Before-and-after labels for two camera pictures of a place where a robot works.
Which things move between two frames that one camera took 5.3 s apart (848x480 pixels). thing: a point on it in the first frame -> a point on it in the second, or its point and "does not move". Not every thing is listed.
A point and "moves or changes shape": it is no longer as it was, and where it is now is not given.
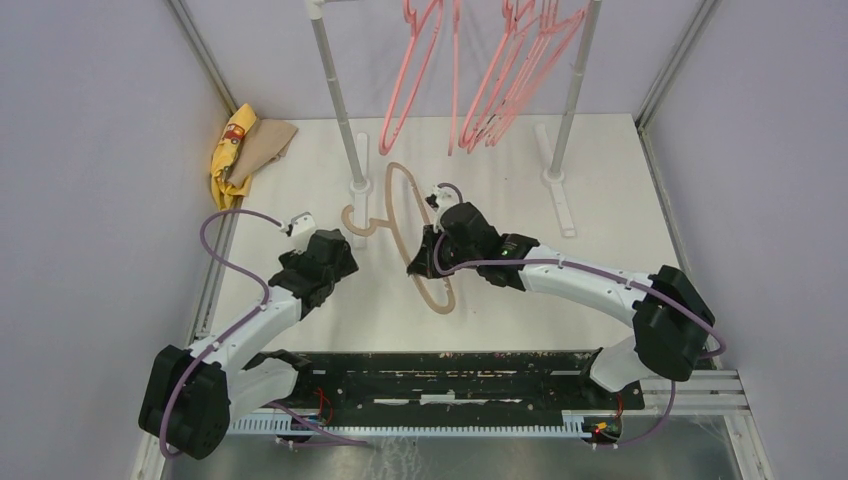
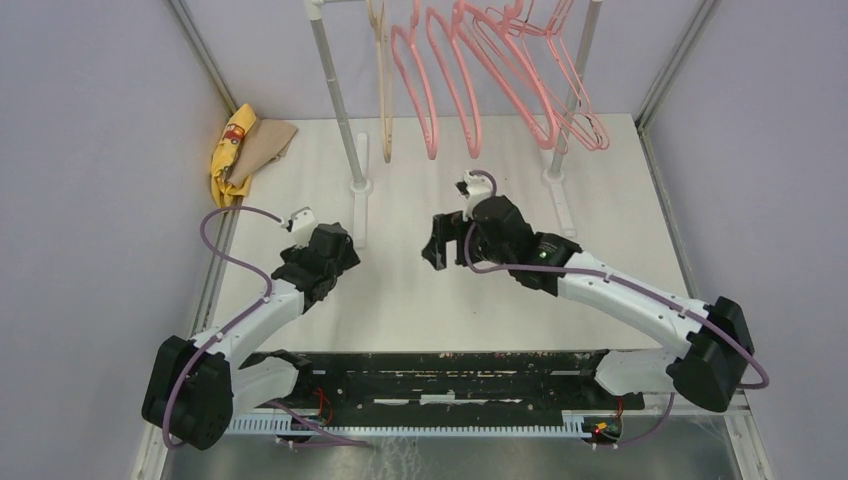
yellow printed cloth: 226,155 does not move
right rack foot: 552,181 does not move
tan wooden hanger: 389,222 -> 385,97
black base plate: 501,384 does not move
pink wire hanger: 528,60 -> 565,96
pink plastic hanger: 417,24 -> 432,140
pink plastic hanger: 511,31 -> 509,62
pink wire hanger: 558,32 -> 536,61
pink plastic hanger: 455,76 moves or changes shape
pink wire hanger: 522,59 -> 556,80
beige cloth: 267,141 does not move
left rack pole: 315,10 does not move
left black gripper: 346,265 does not move
